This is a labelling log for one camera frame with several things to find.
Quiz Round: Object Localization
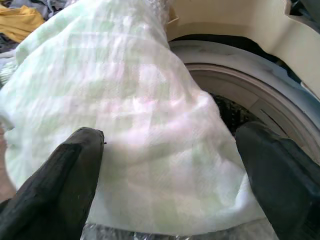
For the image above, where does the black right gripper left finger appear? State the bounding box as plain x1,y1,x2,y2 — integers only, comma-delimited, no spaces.
0,127,105,240

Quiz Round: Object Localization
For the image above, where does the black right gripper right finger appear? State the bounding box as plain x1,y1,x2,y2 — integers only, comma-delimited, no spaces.
235,121,320,240

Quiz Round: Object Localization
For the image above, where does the pale green white towel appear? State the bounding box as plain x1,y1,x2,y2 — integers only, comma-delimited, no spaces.
0,0,266,236

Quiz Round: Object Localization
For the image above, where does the cream front-load washing machine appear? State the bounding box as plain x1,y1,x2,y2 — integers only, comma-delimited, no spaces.
166,0,320,163

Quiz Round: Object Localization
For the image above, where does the clear plastic laundry bag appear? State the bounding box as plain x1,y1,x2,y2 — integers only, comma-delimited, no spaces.
80,221,278,240

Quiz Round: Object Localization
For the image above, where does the yellow garment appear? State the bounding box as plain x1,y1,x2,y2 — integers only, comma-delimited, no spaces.
0,5,46,44

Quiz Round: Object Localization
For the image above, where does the grey garment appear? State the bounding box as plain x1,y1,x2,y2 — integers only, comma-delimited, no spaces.
0,0,66,22

